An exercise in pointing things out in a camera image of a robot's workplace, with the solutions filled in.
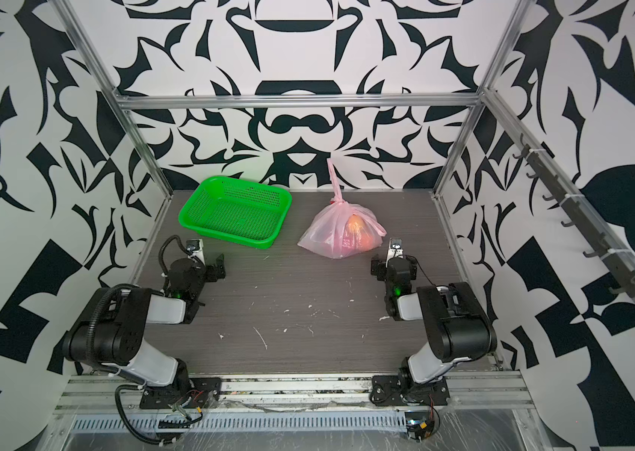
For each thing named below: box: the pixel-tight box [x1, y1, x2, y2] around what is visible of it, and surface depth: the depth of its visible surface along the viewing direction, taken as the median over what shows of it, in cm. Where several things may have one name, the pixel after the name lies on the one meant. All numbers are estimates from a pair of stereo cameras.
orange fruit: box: [345, 214, 365, 234], surface depth 98 cm
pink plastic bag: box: [297, 158, 388, 260], surface depth 98 cm
